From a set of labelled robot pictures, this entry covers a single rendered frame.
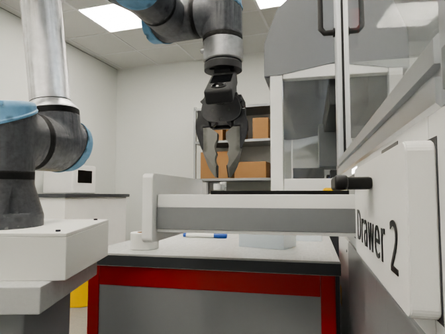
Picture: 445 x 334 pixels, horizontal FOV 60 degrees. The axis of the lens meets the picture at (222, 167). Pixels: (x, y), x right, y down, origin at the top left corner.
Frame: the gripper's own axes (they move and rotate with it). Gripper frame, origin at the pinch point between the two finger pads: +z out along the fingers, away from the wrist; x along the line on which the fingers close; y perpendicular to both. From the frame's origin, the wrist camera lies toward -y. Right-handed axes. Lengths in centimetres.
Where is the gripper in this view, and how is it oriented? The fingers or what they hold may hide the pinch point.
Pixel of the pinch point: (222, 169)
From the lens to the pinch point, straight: 69.0
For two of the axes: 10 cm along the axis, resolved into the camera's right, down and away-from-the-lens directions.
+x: -9.8, 0.2, 1.8
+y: 1.8, 0.7, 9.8
